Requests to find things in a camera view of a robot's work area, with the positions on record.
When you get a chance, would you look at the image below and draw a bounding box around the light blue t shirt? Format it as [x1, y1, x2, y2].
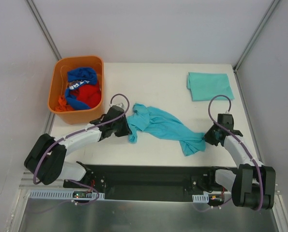
[127, 103, 206, 156]

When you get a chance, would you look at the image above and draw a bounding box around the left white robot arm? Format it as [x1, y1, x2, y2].
[24, 105, 131, 188]

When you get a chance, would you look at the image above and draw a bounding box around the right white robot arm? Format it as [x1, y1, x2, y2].
[204, 114, 276, 210]

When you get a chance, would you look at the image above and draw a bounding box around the red t shirt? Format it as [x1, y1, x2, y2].
[72, 82, 101, 109]

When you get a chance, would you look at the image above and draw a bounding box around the folded teal t shirt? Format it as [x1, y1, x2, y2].
[186, 72, 235, 102]

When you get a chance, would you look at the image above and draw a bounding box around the orange t shirt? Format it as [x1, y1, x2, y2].
[55, 95, 74, 112]

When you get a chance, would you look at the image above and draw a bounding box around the royal blue t shirt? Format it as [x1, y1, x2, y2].
[64, 67, 98, 110]

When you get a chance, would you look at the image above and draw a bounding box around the orange plastic bin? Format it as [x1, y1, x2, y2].
[47, 56, 105, 125]

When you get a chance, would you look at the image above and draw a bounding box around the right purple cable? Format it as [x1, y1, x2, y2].
[208, 94, 265, 211]

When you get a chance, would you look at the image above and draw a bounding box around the purple cable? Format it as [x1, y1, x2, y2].
[32, 93, 131, 186]
[208, 94, 265, 211]

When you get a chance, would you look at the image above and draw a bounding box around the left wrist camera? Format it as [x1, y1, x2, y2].
[110, 102, 125, 110]

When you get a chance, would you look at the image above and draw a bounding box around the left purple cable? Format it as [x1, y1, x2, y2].
[32, 93, 131, 186]

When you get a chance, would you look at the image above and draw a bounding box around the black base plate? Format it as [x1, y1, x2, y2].
[62, 165, 231, 201]

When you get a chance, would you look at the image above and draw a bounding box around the right white cable duct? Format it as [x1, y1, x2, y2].
[192, 194, 209, 203]

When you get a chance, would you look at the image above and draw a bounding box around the white cable duct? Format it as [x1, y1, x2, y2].
[192, 194, 209, 203]
[30, 190, 105, 201]

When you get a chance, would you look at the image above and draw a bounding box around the left white cable duct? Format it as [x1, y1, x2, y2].
[30, 190, 105, 201]

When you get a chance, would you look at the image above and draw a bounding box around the right aluminium corner post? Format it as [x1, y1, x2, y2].
[233, 0, 281, 73]

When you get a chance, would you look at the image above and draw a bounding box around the aluminium corner post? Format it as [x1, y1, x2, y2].
[25, 0, 62, 60]
[233, 0, 281, 73]

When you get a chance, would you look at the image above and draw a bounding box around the left aluminium corner post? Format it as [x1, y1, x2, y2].
[25, 0, 62, 60]

